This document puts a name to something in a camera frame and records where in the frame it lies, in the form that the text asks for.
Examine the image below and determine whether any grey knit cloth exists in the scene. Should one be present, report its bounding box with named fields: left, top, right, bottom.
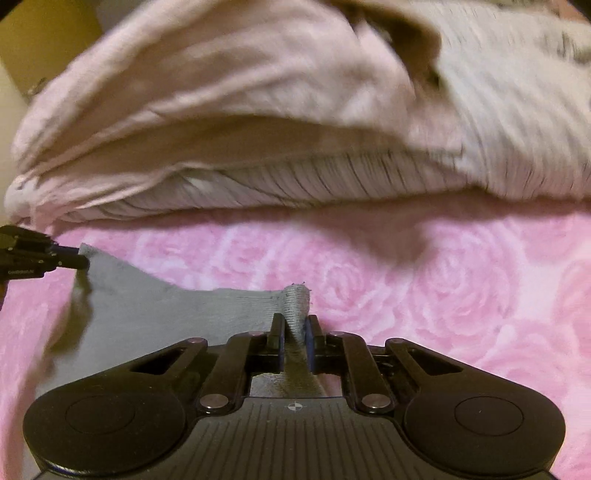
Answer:
left=36, top=245, right=325, bottom=398

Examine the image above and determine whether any pale pink striped duvet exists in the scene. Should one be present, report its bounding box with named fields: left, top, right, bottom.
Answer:
left=4, top=1, right=590, bottom=228

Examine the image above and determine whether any pink rose blanket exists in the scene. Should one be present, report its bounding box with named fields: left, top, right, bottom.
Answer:
left=0, top=208, right=591, bottom=480

